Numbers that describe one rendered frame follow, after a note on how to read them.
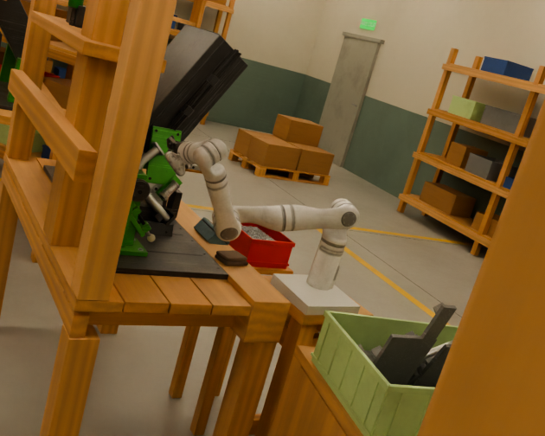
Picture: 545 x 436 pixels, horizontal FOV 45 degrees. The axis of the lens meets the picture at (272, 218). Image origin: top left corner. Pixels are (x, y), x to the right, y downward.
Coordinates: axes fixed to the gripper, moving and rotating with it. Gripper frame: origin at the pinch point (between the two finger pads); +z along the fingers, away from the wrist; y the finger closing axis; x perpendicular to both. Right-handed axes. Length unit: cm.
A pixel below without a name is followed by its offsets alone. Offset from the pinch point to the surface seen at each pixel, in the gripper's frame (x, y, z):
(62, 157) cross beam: 34.4, 23.0, -20.3
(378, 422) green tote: 23, -66, -90
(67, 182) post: 35.2, 13.8, -4.3
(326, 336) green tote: 10, -59, -57
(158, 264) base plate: 29.2, -23.8, -12.4
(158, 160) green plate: 0.3, -3.9, 18.5
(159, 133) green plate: -5.8, 3.8, 18.5
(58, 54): -68, 38, 319
